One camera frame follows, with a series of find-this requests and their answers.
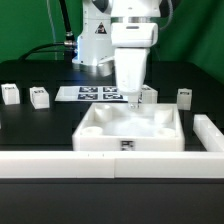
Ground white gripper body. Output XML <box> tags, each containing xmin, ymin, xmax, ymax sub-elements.
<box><xmin>114</xmin><ymin>48</ymin><xmax>149</xmax><ymax>96</ymax></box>

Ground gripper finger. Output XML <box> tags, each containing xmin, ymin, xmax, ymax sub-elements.
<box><xmin>128</xmin><ymin>96</ymin><xmax>139</xmax><ymax>109</ymax></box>

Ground white square table top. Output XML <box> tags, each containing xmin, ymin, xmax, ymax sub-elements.
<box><xmin>72</xmin><ymin>103</ymin><xmax>185</xmax><ymax>152</ymax></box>

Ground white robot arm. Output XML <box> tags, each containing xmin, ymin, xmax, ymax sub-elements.
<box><xmin>73</xmin><ymin>0</ymin><xmax>175</xmax><ymax>108</ymax></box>

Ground white sheet with markers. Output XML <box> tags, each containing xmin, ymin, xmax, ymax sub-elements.
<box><xmin>55</xmin><ymin>86</ymin><xmax>127</xmax><ymax>102</ymax></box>

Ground white L-shaped fence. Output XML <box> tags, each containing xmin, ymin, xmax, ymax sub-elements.
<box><xmin>0</xmin><ymin>114</ymin><xmax>224</xmax><ymax>179</ymax></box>

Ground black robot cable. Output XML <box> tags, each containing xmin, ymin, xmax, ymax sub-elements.
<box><xmin>18</xmin><ymin>0</ymin><xmax>78</xmax><ymax>62</ymax></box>

